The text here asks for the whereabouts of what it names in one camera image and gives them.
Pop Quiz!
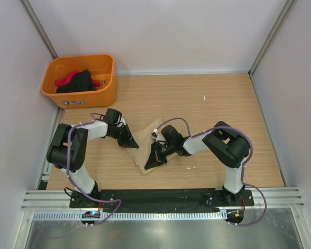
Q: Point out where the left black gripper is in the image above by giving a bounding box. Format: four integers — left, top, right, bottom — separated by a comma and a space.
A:
109, 123, 138, 148

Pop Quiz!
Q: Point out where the red t shirt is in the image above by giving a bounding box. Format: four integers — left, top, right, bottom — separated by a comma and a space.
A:
54, 72, 102, 90

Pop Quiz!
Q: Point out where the orange plastic basket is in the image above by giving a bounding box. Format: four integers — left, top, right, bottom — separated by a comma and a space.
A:
40, 54, 118, 109

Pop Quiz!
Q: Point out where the black t shirt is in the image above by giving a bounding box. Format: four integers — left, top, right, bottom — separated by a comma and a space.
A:
54, 70, 97, 94

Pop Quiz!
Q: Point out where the white slotted cable duct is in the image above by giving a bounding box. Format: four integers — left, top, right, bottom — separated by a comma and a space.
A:
33, 210, 227, 221

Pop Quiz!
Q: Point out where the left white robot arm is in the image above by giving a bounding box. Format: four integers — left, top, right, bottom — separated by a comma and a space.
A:
46, 108, 139, 208

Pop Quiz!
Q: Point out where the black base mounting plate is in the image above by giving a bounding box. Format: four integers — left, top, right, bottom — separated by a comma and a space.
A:
69, 188, 255, 214

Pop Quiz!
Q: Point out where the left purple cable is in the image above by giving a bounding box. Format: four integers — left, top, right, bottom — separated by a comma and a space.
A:
66, 113, 123, 226

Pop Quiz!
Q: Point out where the aluminium frame rail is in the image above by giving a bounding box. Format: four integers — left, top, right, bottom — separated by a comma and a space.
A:
21, 187, 304, 210

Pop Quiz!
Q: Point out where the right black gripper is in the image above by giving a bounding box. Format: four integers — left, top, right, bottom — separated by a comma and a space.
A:
146, 141, 176, 170

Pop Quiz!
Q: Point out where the beige t shirt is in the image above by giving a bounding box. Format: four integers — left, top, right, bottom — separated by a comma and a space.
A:
127, 118, 163, 175

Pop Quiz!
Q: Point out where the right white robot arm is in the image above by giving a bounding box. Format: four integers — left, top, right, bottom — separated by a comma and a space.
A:
144, 121, 253, 205

